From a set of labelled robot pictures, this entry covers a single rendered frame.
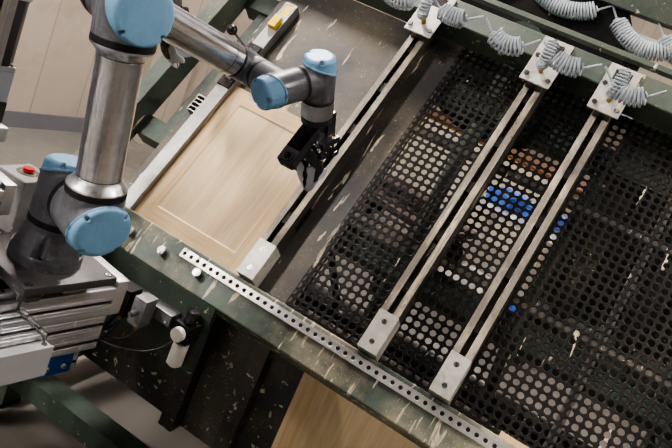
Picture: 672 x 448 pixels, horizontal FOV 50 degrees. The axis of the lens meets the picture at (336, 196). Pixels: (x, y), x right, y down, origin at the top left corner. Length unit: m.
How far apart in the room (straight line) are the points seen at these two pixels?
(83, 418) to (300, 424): 0.74
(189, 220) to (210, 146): 0.28
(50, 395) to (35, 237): 1.22
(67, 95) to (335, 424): 4.08
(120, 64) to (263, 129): 1.17
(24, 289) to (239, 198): 0.97
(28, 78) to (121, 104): 4.33
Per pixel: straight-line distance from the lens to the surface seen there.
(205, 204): 2.34
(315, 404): 2.37
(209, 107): 2.50
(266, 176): 2.34
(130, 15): 1.27
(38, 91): 5.74
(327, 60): 1.57
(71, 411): 2.68
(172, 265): 2.24
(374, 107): 2.36
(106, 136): 1.36
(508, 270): 2.11
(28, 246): 1.59
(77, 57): 5.80
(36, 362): 1.54
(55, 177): 1.53
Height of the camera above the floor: 1.78
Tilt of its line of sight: 15 degrees down
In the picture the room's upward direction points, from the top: 23 degrees clockwise
